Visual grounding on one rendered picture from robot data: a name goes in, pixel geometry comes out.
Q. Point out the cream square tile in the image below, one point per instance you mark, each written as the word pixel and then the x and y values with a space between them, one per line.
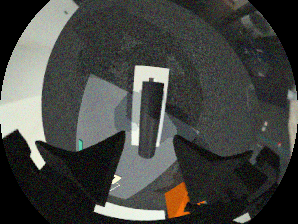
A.
pixel 116 178

